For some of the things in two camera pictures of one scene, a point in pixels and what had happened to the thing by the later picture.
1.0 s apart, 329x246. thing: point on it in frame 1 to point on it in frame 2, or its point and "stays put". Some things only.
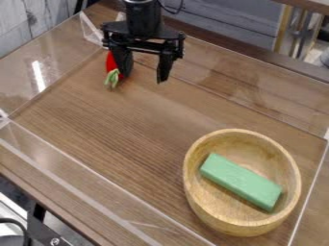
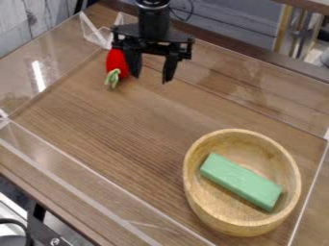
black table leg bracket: [39, 233] stays put
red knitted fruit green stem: [115, 76] stays put
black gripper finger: [125, 60] to [135, 61]
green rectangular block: [240, 182] stays put
